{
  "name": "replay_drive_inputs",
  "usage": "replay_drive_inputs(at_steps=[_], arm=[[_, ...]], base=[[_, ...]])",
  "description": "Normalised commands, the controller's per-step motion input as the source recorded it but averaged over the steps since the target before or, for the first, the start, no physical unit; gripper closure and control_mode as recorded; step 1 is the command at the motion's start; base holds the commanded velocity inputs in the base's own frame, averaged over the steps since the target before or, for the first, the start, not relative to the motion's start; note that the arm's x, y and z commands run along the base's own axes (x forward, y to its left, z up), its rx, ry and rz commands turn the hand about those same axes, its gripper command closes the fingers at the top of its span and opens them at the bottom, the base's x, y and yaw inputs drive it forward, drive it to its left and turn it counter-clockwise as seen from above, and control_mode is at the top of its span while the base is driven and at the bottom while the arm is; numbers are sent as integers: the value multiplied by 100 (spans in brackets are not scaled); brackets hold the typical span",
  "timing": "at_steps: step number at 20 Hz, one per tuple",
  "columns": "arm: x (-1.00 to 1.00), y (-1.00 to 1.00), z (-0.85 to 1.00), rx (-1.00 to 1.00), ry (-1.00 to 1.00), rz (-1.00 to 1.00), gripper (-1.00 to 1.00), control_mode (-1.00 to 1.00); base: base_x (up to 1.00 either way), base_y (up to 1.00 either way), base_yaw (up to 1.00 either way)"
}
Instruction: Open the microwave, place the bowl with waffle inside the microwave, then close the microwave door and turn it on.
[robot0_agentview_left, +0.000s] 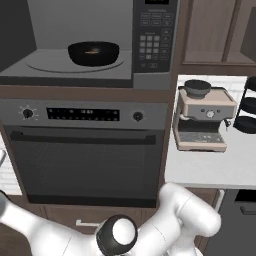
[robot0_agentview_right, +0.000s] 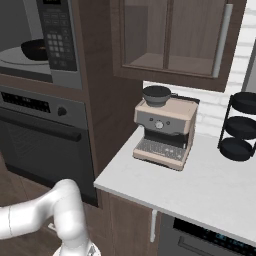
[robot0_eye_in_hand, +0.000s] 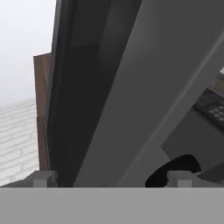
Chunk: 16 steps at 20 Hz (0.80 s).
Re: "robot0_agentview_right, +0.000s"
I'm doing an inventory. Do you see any brown base cupboard door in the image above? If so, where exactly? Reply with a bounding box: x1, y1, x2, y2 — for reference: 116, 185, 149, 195
107, 192, 158, 256

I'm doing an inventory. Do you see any grey microwave oven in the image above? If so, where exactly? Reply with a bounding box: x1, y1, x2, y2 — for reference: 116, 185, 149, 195
0, 0, 84, 91

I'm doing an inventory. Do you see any black bowl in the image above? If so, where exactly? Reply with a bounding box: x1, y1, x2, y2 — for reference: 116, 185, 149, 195
20, 38, 50, 62

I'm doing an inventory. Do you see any white microwave turntable plate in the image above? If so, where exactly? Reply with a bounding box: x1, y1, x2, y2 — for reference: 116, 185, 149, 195
0, 46, 51, 66

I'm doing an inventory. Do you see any brown tall oven cabinet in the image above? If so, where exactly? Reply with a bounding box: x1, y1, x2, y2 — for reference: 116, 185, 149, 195
0, 0, 145, 209

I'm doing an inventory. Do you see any beige espresso machine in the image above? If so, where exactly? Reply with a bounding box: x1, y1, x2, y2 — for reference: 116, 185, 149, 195
132, 85, 201, 172

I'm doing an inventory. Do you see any black oven knob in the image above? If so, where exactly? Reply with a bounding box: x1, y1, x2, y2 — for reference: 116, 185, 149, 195
56, 105, 69, 117

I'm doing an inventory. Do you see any dark grey built-in oven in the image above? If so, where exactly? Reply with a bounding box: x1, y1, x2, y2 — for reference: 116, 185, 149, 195
0, 84, 100, 208

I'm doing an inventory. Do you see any dark grey dishwasher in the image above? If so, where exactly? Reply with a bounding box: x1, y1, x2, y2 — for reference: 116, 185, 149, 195
156, 211, 256, 256

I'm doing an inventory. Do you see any grey metal panel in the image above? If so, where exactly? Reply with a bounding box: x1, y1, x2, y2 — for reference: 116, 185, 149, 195
241, 39, 256, 95

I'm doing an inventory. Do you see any brown glass-door wall cupboard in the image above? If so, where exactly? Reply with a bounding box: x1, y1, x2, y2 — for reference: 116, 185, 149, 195
109, 0, 248, 93

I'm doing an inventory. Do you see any white base cupboard handle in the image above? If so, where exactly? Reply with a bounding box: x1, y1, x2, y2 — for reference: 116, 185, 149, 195
149, 208, 159, 244

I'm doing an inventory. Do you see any black tiered wire stand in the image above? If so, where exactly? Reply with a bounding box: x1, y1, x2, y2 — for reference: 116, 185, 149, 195
217, 91, 256, 163

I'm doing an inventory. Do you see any silver cupboard handle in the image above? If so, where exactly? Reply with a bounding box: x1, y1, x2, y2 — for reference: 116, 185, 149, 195
212, 3, 234, 79

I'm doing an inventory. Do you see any dark dishwasher handle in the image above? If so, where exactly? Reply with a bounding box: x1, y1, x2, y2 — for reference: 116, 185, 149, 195
177, 235, 234, 256

